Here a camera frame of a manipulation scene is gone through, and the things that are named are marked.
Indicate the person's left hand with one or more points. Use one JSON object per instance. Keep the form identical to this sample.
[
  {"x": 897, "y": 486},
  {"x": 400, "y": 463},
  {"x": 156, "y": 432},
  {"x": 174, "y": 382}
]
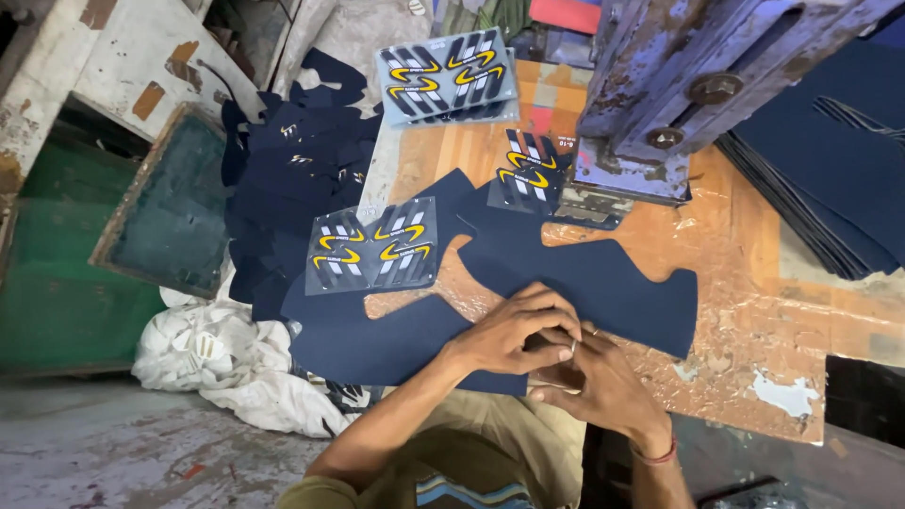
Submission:
[{"x": 498, "y": 332}]

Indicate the person's right hand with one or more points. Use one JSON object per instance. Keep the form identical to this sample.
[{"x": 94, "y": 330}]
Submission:
[{"x": 611, "y": 396}]

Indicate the person's khaki trousers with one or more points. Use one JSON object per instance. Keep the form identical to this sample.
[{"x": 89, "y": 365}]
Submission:
[{"x": 516, "y": 431}]

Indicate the navy fabric shoe upper piece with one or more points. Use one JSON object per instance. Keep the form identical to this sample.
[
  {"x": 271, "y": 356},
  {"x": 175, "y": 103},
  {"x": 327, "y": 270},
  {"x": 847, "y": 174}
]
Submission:
[
  {"x": 375, "y": 346},
  {"x": 601, "y": 283}
]

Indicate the small clear logo transfer sheet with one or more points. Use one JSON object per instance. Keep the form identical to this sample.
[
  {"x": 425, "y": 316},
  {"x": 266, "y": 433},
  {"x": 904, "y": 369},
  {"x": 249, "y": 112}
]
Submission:
[{"x": 527, "y": 173}]

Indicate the person's olive shirt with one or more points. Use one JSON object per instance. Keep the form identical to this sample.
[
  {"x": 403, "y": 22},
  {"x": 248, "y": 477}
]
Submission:
[{"x": 396, "y": 481}]

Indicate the pile of printed navy pieces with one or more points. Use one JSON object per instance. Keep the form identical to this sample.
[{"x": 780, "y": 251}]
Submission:
[{"x": 297, "y": 169}]

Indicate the stack of logo transfer sheets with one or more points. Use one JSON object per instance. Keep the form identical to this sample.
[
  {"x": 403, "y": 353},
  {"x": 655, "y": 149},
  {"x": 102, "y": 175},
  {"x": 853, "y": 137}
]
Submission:
[{"x": 445, "y": 74}]

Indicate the white plastic waste bag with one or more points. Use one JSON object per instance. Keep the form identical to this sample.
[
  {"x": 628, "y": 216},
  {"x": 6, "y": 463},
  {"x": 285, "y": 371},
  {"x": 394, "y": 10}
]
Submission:
[{"x": 226, "y": 360}]

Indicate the blue metal press machine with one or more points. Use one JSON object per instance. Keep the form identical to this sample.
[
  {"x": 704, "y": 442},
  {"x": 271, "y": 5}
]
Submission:
[{"x": 679, "y": 78}]

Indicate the stack of navy fabric sheets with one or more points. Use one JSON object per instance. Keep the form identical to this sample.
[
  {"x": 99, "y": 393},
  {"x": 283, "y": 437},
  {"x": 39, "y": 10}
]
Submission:
[{"x": 827, "y": 169}]

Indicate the red cloth item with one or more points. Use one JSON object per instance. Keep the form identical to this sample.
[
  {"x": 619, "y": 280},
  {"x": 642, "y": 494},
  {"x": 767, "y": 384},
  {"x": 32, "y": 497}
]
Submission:
[{"x": 565, "y": 14}]

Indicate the green wood-framed board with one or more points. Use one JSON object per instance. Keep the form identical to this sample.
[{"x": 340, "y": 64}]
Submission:
[{"x": 173, "y": 205}]

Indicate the green crate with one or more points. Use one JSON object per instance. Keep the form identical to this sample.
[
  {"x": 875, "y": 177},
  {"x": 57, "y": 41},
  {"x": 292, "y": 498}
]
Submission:
[{"x": 63, "y": 297}]

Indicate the worn white painted panel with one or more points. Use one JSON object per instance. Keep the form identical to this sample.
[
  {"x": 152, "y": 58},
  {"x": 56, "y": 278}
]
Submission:
[{"x": 134, "y": 49}]

